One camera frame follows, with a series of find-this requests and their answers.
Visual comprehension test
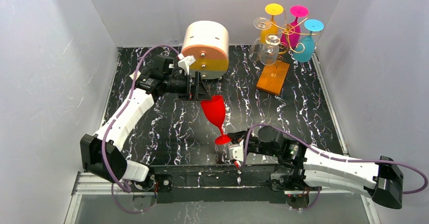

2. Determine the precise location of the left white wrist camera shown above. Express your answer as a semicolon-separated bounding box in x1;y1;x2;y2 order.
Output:
177;54;196;75

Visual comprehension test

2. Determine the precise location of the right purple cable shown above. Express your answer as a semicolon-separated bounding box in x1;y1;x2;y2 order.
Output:
243;123;429;211

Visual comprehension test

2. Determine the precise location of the round pastel drawer cabinet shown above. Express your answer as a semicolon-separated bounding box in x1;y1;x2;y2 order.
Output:
181;21;229;80

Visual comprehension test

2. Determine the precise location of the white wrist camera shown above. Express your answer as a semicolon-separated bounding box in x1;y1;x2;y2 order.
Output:
177;54;196;75
227;140;244;168

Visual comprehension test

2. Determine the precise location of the magenta wine glass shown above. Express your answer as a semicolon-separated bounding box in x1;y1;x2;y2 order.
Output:
281;5;309;49

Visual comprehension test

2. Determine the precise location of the wooden rack base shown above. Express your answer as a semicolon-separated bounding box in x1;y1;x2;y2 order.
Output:
256;61;289;96

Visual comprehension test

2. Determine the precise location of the gold wire glass rack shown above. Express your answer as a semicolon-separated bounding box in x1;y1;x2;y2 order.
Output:
266;4;324;63

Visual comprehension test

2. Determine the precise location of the clear wine glass rear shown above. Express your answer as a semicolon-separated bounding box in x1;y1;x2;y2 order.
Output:
249;17;271;62

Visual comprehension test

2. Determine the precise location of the red wine glass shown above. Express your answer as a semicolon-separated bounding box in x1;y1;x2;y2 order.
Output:
201;95;231;145

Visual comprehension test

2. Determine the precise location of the white red small box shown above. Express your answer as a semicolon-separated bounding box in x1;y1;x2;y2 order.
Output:
130;71;141;79

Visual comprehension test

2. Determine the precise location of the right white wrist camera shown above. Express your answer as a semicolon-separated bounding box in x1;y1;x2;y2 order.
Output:
227;140;244;168

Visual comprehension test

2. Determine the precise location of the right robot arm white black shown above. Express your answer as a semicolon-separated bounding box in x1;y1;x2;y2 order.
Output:
227;125;404;209

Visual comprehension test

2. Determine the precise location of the blue wine glass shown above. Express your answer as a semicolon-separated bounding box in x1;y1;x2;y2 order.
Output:
292;19;324;63

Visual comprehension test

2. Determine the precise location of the black front mounting rail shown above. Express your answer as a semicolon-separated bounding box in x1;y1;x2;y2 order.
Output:
129;163;318;205

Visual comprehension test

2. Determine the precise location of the clear wine glass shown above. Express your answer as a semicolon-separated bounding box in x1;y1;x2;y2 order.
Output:
249;17;271;62
259;34;280;65

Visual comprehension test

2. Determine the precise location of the clear wine glass front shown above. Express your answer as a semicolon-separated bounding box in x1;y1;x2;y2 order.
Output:
259;34;280;65

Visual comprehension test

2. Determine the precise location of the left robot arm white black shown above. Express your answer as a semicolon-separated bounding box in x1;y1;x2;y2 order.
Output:
80;54;211;183

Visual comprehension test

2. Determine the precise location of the yellow wine glass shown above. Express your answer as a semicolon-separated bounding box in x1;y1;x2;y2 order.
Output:
261;3;284;44

